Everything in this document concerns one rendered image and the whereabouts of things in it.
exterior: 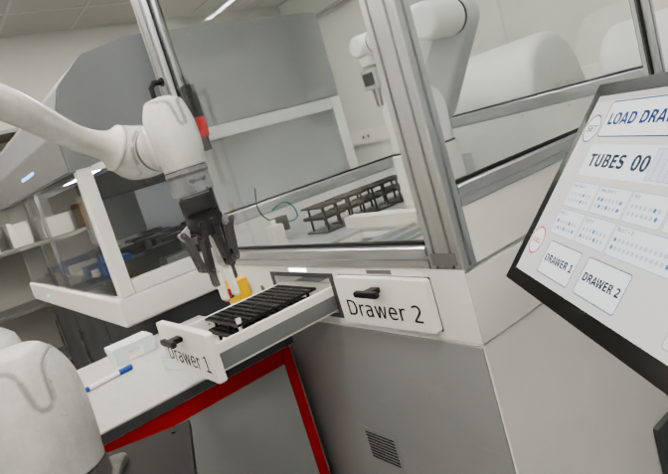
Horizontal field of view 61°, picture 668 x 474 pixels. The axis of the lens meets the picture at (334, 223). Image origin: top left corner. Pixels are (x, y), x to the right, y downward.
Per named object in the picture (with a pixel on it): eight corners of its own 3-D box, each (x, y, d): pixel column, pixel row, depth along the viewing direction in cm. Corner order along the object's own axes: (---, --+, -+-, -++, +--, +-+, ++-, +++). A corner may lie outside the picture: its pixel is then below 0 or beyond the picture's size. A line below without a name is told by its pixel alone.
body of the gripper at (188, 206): (183, 199, 116) (199, 241, 118) (219, 186, 121) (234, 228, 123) (170, 202, 122) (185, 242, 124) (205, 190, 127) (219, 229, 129)
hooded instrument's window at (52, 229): (117, 299, 198) (72, 173, 192) (32, 282, 342) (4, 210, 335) (358, 203, 264) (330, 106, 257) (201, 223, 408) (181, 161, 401)
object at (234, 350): (223, 373, 118) (214, 346, 118) (177, 356, 139) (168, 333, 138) (363, 298, 141) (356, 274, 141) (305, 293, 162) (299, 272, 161)
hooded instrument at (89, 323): (199, 531, 209) (23, 47, 183) (80, 417, 358) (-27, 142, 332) (419, 377, 278) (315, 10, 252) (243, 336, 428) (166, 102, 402)
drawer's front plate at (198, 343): (221, 385, 116) (204, 335, 115) (169, 364, 140) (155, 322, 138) (228, 381, 117) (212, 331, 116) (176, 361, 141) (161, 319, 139)
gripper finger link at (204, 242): (206, 221, 121) (200, 222, 120) (218, 271, 122) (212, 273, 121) (199, 222, 124) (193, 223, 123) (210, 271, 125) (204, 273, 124)
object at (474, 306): (483, 345, 103) (463, 269, 101) (231, 307, 185) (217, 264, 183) (691, 196, 158) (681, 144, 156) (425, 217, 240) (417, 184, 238)
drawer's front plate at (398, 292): (437, 334, 109) (422, 281, 108) (345, 321, 133) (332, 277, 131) (443, 331, 110) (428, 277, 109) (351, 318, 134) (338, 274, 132)
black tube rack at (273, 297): (246, 352, 126) (237, 325, 125) (212, 342, 140) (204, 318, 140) (323, 311, 139) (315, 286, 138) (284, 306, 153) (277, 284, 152)
